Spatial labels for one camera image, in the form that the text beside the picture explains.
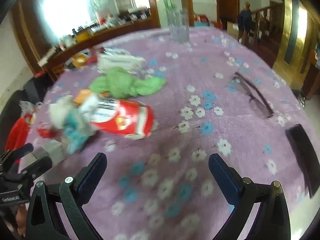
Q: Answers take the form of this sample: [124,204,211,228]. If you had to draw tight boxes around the white medicine box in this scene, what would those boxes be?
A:
[97,48,146,74]

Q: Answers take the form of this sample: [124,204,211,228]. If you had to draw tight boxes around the red plastic basket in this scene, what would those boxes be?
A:
[5,114,33,152]

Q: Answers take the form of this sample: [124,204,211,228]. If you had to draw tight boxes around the black rectangular case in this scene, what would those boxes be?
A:
[285,124,320,198]

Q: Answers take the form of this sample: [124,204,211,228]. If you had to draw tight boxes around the teal snack wrapper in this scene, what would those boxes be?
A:
[62,109,97,155]

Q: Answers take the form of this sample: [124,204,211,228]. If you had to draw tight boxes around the black framed eyeglasses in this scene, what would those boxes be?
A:
[232,72,274,119]

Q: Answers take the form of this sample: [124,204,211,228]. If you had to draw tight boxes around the green knitted cloth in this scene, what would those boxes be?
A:
[89,67,166,99]

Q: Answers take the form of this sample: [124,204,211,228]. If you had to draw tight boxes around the red white wet wipe pack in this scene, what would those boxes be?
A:
[79,93,154,140]

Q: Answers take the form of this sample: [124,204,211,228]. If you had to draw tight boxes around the orange box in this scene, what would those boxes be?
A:
[73,89,109,105]

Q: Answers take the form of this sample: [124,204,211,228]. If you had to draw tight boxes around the red wrapper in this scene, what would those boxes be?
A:
[37,122,61,139]

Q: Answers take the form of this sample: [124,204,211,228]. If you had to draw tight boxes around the wooden brick counter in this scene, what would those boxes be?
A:
[43,16,160,82]

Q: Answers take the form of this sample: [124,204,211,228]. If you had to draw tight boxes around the purple floral tablecloth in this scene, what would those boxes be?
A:
[43,28,317,239]

